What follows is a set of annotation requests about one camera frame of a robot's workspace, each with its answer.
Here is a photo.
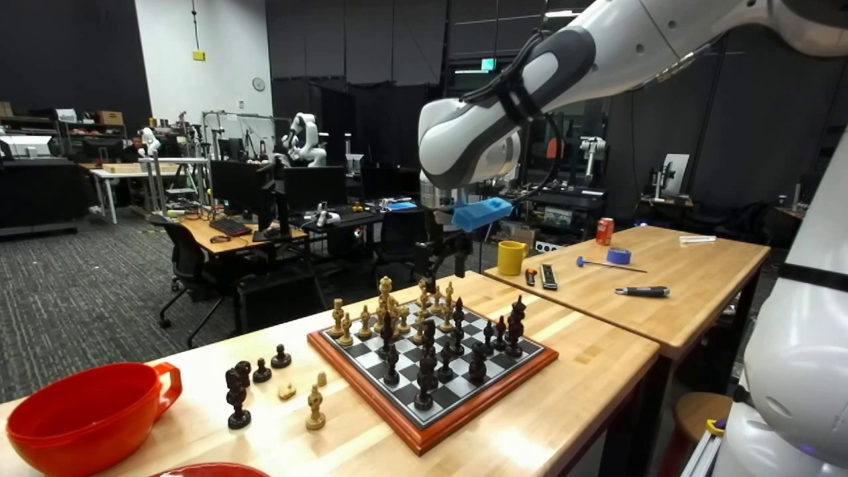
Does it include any black handled tool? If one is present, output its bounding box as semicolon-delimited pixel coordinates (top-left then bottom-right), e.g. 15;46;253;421
614;283;672;300

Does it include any tall black chess king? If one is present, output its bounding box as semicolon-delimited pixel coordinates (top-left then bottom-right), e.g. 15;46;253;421
503;292;530;360

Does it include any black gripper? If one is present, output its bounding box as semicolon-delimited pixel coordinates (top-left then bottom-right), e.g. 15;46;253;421
432;226;485;283

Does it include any black office chair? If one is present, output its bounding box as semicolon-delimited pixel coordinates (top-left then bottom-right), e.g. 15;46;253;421
155;220;223;335

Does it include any red can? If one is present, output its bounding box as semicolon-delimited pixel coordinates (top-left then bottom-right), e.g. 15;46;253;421
594;216;616;249

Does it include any large red handled cup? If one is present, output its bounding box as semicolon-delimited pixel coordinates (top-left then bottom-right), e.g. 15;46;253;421
4;360;186;477

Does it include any black cabinet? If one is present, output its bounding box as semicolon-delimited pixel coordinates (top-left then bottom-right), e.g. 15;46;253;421
0;157;92;238

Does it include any round wooden stool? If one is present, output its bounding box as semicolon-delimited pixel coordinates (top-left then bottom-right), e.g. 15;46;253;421
672;393;737;446

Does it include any wood framed chess board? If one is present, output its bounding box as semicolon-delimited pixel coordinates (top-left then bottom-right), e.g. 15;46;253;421
305;288;561;455

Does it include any yellow cup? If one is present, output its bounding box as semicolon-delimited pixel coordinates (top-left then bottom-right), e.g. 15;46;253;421
496;238;530;279

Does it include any black computer monitor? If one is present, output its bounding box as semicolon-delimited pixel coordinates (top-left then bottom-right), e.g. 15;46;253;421
208;160;287;223
281;164;349;216

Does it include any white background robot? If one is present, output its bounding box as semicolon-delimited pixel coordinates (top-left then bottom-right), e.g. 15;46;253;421
277;108;332;170

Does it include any blue handled screwdriver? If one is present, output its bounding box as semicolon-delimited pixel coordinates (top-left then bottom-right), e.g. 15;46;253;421
574;255;648;276

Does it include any wooden office desk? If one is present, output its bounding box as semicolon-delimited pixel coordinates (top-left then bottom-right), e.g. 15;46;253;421
179;216;306;259

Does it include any tall tan chess king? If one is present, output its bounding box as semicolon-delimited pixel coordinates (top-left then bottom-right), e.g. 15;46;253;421
377;274;399;336

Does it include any white legged table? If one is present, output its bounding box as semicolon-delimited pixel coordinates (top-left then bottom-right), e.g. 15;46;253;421
81;160;212;227

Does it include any black chess knight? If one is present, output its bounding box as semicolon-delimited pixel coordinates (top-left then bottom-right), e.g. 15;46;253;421
223;359;253;432

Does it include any red plate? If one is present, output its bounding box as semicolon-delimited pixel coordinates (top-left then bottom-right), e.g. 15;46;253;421
151;461;269;477

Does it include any white backed monitor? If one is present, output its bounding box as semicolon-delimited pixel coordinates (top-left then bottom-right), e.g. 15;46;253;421
659;151;693;201

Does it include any black keyboard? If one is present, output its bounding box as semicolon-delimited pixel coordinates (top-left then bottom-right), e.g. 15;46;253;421
208;216;253;238

